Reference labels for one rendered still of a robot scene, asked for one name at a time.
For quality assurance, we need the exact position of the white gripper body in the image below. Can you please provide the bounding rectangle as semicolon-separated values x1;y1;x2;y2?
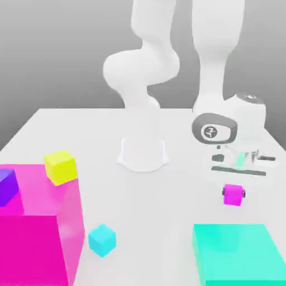
202;162;280;183

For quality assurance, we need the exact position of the small magenta cube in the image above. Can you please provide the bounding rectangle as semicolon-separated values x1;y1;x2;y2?
223;183;244;207

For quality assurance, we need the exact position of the small cyan cube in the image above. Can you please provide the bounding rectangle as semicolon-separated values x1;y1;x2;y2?
88;223;117;259

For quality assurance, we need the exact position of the small yellow cube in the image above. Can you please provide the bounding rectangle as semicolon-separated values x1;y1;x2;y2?
43;149;78;187

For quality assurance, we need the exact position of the small purple cube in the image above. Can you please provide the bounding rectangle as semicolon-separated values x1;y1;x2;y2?
0;168;20;208

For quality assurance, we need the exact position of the large teal box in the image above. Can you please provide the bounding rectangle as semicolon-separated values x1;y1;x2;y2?
192;223;286;286

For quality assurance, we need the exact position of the large magenta box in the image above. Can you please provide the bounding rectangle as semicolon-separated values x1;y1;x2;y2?
0;164;86;286

